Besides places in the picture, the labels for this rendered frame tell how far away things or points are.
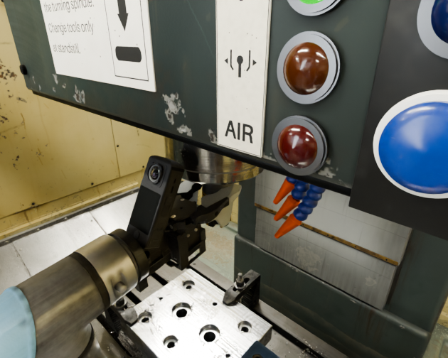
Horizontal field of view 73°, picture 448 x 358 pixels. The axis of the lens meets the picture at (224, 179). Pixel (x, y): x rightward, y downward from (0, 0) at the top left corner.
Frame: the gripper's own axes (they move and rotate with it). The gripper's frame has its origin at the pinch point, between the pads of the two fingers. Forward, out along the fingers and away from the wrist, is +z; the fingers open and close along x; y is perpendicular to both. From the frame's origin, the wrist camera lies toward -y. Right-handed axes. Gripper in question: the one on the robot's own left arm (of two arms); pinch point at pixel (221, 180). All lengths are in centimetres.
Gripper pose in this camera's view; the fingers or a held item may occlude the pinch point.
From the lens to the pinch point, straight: 50.4
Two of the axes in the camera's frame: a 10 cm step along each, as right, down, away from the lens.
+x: 7.9, 2.6, -5.5
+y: 0.3, 8.8, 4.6
